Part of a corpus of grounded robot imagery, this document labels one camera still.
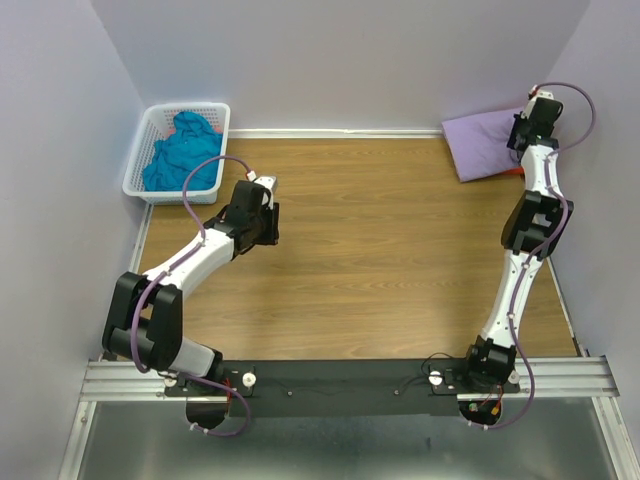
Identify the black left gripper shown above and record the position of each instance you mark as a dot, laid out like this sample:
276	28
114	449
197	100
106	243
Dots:
271	236

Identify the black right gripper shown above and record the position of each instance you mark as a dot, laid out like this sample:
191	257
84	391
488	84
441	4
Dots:
517	120

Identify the purple t shirt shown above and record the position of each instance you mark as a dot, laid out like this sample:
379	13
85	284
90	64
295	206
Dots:
478	144

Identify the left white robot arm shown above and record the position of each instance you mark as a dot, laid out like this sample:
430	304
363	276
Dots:
145	319

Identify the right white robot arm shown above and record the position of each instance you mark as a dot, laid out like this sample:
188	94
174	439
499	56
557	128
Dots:
529	236

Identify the folded orange t shirt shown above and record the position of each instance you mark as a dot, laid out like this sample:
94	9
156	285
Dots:
514	172

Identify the teal t shirt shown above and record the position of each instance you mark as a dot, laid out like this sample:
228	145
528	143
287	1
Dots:
193	142

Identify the white plastic laundry basket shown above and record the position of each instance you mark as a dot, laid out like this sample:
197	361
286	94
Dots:
157	124

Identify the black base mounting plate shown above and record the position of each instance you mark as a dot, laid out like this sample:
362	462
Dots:
436	386

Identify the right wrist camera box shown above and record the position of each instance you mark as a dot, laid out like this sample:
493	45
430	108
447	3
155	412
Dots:
534	94

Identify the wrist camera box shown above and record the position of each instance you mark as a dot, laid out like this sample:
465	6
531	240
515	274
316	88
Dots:
268	182
534	94

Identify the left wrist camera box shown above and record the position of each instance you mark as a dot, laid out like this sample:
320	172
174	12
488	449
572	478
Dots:
268	182

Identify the aluminium rail frame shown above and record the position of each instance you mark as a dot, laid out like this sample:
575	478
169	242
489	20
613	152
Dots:
564	423

